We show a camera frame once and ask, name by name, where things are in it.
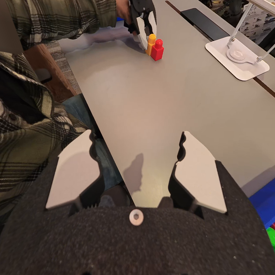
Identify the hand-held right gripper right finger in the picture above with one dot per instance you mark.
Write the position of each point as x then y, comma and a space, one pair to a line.
197, 176

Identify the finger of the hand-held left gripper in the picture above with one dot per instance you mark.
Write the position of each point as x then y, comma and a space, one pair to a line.
142, 32
153, 21

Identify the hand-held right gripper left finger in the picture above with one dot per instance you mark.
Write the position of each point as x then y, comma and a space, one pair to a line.
73, 174

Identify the yellow single-stud block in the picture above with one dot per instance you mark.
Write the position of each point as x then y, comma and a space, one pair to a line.
150, 46

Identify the red single-stud block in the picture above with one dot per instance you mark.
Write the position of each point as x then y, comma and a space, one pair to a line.
158, 52

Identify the blue plastic bin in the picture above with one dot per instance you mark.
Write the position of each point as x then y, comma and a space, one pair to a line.
262, 199

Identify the person's left forearm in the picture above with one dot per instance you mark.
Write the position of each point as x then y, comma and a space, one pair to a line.
64, 17

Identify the person's left hand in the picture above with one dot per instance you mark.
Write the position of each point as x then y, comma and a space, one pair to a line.
123, 9

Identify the person's blue jeans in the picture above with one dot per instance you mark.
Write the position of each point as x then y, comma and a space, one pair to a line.
107, 167

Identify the black table panel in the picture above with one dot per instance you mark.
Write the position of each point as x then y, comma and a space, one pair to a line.
204, 23

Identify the person's plaid shirt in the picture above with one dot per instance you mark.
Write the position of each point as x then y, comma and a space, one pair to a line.
25, 139

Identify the white document stand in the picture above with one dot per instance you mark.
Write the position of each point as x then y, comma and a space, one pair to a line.
219, 51

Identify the green block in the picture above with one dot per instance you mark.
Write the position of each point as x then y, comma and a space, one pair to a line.
271, 237

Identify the brown wooden stool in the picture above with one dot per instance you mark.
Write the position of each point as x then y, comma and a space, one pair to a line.
53, 70

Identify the printed cardboard box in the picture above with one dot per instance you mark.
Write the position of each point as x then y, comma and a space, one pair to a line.
255, 19

